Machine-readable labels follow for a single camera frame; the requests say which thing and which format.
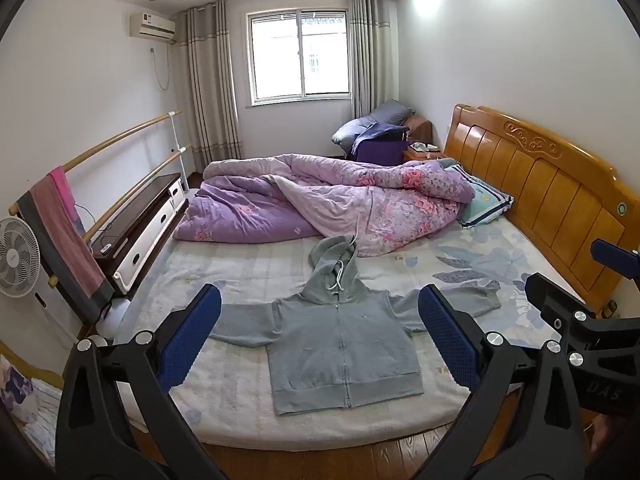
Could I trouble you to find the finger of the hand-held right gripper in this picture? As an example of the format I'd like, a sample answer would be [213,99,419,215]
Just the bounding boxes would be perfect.
[524,271,602,334]
[590,239,640,282]

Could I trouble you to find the dark purple cloth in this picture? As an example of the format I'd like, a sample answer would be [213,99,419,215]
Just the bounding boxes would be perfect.
[350,125,409,167]

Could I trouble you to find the white round fan base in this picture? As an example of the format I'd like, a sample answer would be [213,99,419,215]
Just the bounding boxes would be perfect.
[94,299,132,347]

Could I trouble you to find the air conditioner cable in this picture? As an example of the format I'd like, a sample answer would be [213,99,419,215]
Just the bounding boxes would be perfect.
[150,47,174,92]

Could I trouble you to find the blue-edged pillow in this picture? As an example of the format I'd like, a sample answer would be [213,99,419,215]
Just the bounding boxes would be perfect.
[445,162,515,230]

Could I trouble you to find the window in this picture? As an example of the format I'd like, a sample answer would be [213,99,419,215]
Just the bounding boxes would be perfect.
[245,9,352,107]

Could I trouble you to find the grey striped curtain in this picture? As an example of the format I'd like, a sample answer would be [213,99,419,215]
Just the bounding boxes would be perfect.
[177,0,244,172]
[348,0,402,121]

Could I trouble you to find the white fluffy bed blanket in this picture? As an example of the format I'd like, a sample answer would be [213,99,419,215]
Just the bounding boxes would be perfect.
[107,217,591,453]

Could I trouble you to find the white barre post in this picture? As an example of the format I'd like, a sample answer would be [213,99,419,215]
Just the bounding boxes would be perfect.
[169,111,189,195]

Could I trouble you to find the wooden barre rail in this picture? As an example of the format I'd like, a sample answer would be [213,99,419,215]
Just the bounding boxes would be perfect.
[9,110,183,216]
[82,145,193,245]

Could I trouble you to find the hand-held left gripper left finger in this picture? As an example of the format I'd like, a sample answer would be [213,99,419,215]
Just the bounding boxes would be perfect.
[55,282,223,480]

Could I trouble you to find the grey zip hoodie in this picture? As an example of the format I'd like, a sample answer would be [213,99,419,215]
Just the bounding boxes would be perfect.
[207,234,502,417]

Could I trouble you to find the pink and grey towel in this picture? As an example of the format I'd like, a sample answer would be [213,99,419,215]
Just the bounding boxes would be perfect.
[15,166,117,325]

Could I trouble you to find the brown chair back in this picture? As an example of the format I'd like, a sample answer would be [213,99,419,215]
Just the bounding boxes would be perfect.
[405,115,434,144]

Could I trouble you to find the floral printed cloth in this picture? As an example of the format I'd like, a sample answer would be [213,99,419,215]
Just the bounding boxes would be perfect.
[0,340,65,463]

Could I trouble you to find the wooden bed headboard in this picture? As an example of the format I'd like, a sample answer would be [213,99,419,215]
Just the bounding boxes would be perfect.
[444,104,628,311]

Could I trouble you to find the dark and white low cabinet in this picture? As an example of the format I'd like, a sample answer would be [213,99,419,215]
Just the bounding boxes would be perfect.
[91,172,189,302]

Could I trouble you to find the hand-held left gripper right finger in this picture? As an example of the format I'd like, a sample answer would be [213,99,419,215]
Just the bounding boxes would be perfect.
[417,284,586,480]

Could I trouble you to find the purple floral quilt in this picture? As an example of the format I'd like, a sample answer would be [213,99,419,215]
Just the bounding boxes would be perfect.
[172,154,476,258]

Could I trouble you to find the blue-grey bedding pile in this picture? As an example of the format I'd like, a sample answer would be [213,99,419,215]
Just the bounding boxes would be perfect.
[332,100,417,155]

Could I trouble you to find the white electric fan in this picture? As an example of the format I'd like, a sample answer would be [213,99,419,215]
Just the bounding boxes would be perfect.
[0,216,42,299]

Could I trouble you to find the wooden nightstand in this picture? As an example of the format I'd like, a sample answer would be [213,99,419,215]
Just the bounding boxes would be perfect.
[402,142,447,164]

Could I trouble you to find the white air conditioner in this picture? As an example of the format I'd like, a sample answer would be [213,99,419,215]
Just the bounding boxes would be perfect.
[130,11,177,42]

